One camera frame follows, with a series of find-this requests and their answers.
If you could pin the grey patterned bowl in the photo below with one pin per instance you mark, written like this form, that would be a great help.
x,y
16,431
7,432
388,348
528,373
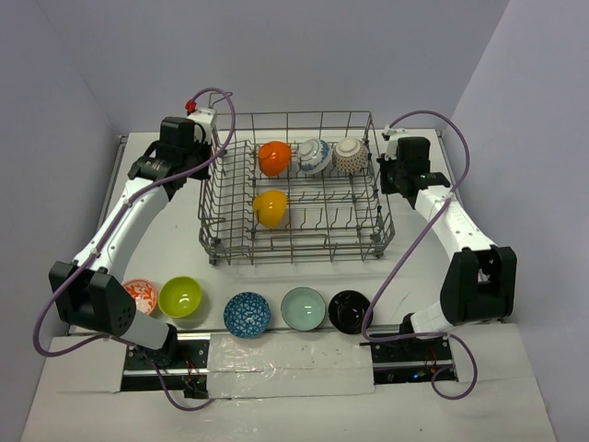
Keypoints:
x,y
350,156

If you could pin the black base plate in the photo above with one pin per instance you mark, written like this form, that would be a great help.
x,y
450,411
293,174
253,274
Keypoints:
x,y
411,361
186,374

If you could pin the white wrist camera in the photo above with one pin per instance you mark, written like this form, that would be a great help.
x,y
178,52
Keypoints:
x,y
204,121
392,136

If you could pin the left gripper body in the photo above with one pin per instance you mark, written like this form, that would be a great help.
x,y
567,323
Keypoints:
x,y
201,154

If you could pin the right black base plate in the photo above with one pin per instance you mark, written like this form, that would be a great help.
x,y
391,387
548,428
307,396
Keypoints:
x,y
411,361

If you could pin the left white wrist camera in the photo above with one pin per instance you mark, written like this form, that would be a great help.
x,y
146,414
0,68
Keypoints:
x,y
204,121

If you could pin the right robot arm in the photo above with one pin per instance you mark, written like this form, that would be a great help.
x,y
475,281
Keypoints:
x,y
480,281

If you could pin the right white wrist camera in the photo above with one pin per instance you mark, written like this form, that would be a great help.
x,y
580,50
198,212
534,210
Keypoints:
x,y
392,136

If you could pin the yellow-orange bowl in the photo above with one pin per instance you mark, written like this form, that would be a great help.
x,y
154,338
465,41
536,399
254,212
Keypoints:
x,y
270,207

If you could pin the blue triangle pattern bowl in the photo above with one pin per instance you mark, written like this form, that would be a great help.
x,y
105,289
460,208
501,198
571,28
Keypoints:
x,y
247,315

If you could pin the orange bowl white inside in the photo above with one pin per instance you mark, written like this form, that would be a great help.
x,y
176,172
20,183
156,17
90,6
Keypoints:
x,y
274,158

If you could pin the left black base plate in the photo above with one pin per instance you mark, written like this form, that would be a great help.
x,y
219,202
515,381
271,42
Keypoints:
x,y
186,374

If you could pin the orange white patterned bowl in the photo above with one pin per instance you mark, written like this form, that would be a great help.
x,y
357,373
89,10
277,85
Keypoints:
x,y
144,293

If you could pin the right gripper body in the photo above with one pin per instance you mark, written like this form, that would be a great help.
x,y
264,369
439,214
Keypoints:
x,y
401,172

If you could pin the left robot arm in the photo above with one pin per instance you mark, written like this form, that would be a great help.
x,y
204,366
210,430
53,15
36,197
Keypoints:
x,y
88,288

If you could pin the light teal bowl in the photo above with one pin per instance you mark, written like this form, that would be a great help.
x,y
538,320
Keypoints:
x,y
303,309

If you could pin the blue floral bowl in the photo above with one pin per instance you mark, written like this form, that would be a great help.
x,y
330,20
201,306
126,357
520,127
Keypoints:
x,y
313,156

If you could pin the black glossy bowl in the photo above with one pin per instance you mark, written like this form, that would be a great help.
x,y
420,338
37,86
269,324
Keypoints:
x,y
347,310

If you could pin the lime green bowl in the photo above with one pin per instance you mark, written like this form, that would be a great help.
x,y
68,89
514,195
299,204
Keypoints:
x,y
180,297

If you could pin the grey wire dish rack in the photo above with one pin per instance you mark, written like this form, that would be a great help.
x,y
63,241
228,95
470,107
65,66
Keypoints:
x,y
330,216

